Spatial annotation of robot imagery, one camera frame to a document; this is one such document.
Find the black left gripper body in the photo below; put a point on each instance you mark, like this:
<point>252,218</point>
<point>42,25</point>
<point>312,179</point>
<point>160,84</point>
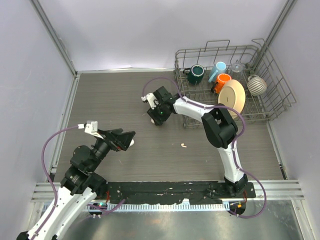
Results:
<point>112,143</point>

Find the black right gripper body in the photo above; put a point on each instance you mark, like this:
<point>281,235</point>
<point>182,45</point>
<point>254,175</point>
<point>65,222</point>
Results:
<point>158,114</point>

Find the white charging case gold trim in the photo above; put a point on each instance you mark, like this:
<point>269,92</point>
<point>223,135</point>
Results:
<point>132,143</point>

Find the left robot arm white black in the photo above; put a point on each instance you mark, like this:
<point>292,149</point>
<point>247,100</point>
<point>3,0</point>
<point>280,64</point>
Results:
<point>80,184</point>

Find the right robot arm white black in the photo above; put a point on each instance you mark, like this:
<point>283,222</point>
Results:
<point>219,126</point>

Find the dark green mug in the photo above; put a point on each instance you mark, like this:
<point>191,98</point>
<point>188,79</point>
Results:
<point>194,74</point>

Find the orange mug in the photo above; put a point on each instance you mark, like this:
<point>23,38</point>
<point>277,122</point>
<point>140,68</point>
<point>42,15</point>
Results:
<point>220,81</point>

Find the beige plate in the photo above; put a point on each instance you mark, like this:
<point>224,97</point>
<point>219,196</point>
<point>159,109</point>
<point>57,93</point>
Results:
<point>233,95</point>

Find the light blue mug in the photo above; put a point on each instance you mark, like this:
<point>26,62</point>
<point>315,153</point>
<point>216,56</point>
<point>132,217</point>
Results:
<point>219,68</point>

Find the clear glass cup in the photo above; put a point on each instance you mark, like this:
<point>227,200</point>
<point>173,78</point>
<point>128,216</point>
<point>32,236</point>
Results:
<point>236,71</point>

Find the grey striped mug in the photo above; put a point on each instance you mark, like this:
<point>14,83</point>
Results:
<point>256,85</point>

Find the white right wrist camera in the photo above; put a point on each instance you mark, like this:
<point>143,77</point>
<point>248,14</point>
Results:
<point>151,100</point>

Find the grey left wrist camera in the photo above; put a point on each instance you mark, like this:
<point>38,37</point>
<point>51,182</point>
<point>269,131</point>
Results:
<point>91,128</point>

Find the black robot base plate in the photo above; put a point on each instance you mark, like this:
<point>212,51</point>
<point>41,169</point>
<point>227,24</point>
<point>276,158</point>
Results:
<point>171,192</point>

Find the grey wire dish rack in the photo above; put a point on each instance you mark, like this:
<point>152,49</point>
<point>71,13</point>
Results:
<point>247,78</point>

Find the white cable duct strip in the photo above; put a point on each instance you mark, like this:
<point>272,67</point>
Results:
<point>183,207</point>

